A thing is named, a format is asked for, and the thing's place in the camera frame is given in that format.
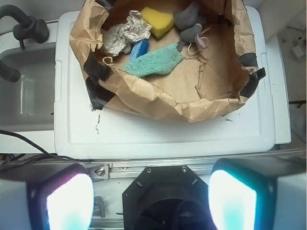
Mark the crumpled white paper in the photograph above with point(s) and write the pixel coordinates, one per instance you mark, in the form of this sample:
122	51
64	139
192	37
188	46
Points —
121	37

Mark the yellow sponge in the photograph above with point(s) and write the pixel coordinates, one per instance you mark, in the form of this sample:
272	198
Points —
161	22

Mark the grey plush mouse toy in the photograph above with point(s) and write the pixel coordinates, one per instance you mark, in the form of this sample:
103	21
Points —
190	23

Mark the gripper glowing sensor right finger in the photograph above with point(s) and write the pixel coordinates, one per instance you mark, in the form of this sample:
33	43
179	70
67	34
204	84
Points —
260	193

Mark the white plug adapter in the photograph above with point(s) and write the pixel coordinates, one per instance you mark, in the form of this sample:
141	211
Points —
299	50

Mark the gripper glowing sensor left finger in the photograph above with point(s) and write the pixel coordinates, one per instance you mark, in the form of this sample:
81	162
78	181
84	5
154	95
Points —
46	196

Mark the blue sponge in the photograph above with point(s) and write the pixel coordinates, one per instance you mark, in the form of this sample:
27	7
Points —
140	48

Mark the teal knitted cloth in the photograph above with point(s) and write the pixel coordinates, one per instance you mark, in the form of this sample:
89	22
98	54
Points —
160	61

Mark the white sink basin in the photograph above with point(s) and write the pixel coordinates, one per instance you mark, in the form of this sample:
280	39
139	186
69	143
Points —
28	104

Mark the white plastic bin lid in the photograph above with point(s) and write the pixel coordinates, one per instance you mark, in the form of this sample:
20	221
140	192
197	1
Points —
108	134

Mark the black octagonal mount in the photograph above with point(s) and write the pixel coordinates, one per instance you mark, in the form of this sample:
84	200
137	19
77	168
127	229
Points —
167	198

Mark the brown paper bag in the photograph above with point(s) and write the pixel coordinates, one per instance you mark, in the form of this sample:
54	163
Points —
212	84

